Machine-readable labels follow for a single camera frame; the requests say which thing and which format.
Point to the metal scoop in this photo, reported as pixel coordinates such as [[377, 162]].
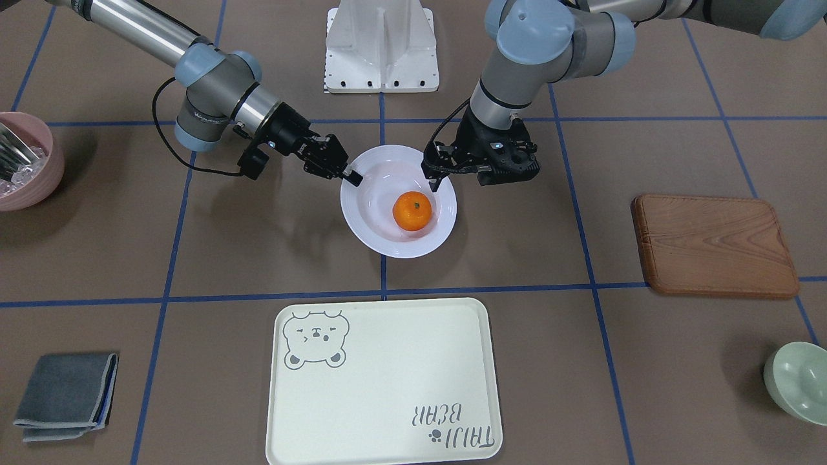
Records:
[[16, 155]]

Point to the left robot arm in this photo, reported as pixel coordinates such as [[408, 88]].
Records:
[[540, 42]]

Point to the ice cubes pile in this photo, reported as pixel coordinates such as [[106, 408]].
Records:
[[19, 174]]

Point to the green bowl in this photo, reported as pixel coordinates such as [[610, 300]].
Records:
[[795, 378]]

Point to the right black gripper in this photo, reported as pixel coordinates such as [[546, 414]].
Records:
[[282, 136]]

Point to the cream bear serving tray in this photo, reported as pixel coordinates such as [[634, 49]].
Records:
[[390, 382]]

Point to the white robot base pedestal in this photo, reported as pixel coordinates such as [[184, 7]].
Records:
[[380, 46]]

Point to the white round plate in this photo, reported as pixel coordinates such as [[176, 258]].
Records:
[[389, 171]]

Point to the folded grey cloth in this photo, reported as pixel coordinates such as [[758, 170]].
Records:
[[67, 396]]

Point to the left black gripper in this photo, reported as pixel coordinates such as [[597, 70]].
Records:
[[466, 143]]

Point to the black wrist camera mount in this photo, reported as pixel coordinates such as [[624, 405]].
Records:
[[252, 162]]

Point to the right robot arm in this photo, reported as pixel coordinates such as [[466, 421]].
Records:
[[221, 89]]

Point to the pink bowl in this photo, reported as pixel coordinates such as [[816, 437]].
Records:
[[33, 131]]

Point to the orange fruit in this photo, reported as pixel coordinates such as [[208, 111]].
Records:
[[412, 211]]

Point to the wooden cutting board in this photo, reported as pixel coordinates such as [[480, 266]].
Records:
[[713, 246]]

